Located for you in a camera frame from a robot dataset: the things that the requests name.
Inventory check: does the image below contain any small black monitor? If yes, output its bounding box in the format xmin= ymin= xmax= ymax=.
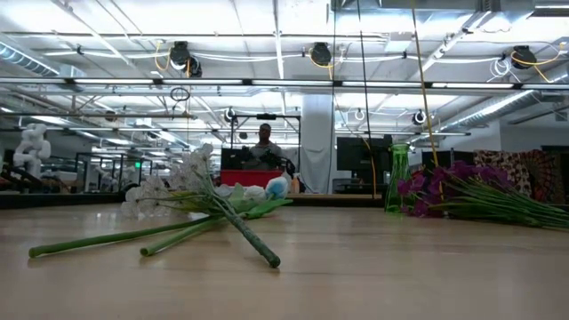
xmin=220 ymin=148 xmax=250 ymax=172

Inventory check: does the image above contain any purple artificial flower bunch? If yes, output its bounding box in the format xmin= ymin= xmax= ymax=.
xmin=397 ymin=160 xmax=569 ymax=231

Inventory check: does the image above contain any red storage bin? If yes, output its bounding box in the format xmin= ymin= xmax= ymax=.
xmin=220 ymin=169 xmax=285 ymax=188

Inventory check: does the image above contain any white artificial tulip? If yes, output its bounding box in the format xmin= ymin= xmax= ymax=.
xmin=28 ymin=184 xmax=268 ymax=259

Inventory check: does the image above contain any green glass vase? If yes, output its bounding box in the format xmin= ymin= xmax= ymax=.
xmin=384 ymin=142 xmax=413 ymax=213

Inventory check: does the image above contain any large black monitor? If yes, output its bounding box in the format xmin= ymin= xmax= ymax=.
xmin=336 ymin=136 xmax=393 ymax=172

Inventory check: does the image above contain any yellow hanging cable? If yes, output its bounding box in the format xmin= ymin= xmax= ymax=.
xmin=409 ymin=0 xmax=442 ymax=172

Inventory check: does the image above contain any white veined flower bunch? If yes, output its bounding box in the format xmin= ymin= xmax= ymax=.
xmin=119 ymin=142 xmax=282 ymax=269

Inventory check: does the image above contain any brown patterned fabric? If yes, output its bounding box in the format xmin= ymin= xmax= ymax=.
xmin=473 ymin=149 xmax=565 ymax=204

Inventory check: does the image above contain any black ceiling cable reel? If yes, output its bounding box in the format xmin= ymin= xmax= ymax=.
xmin=309 ymin=42 xmax=333 ymax=68
xmin=170 ymin=41 xmax=204 ymax=79
xmin=510 ymin=44 xmax=538 ymax=70

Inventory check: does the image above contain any white robot statue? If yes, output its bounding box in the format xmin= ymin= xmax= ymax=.
xmin=12 ymin=123 xmax=52 ymax=179

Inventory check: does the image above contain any blue-white artificial tulip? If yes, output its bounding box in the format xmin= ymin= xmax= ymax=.
xmin=140 ymin=176 xmax=294 ymax=258

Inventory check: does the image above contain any black framed glass enclosure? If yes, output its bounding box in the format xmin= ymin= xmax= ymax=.
xmin=75 ymin=152 xmax=153 ymax=193

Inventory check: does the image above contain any person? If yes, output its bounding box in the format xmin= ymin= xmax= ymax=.
xmin=243 ymin=123 xmax=285 ymax=172

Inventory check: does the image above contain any black hanging cable with coil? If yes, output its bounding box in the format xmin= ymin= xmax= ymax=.
xmin=357 ymin=0 xmax=378 ymax=199

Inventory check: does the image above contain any thin black hanging cable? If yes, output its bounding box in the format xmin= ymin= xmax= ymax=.
xmin=327 ymin=0 xmax=338 ymax=193

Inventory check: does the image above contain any black metal frame stand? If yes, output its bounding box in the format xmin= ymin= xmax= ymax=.
xmin=229 ymin=114 xmax=302 ymax=172

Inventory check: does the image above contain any black cabinet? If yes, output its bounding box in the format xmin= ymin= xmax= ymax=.
xmin=421 ymin=150 xmax=475 ymax=172

